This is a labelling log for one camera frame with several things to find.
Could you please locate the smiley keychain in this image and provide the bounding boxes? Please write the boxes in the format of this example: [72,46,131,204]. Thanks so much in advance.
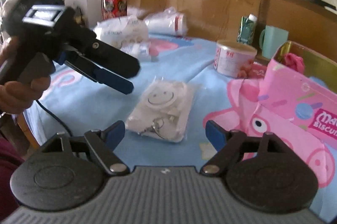
[125,78,201,143]

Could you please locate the pink cloth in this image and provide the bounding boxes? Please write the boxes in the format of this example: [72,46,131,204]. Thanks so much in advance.
[282,53,305,74]

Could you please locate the maroon sleeve forearm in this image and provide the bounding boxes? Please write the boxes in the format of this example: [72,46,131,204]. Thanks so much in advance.
[0,137,23,221]

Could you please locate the person's left hand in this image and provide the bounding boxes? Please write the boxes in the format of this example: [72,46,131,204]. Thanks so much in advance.
[0,37,51,115]

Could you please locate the light blue cartoon tablecloth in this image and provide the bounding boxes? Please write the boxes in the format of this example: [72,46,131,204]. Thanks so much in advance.
[24,37,336,221]

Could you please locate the white tissue pack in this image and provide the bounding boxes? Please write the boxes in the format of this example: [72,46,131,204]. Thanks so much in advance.
[93,16,152,62]

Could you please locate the red snack box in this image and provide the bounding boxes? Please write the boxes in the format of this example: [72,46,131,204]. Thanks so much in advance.
[102,0,128,20]

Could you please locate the white plastic bag bundle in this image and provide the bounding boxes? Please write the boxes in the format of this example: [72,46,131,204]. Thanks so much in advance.
[127,6,188,37]

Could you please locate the pink round food can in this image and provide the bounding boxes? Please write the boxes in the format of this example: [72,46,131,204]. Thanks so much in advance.
[214,40,257,78]

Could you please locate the pink macaron biscuit tin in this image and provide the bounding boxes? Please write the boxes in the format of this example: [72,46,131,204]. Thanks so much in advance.
[259,41,336,148]

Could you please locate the green white drink carton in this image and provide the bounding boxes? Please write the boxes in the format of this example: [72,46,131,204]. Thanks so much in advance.
[237,14,258,45]

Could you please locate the teal plastic mug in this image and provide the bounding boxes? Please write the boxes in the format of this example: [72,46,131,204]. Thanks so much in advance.
[259,25,289,59]

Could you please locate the brown chair backrest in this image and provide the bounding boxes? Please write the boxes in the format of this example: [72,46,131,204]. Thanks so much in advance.
[253,0,337,61]

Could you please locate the black cable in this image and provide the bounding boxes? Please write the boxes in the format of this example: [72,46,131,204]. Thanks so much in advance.
[35,99,74,138]

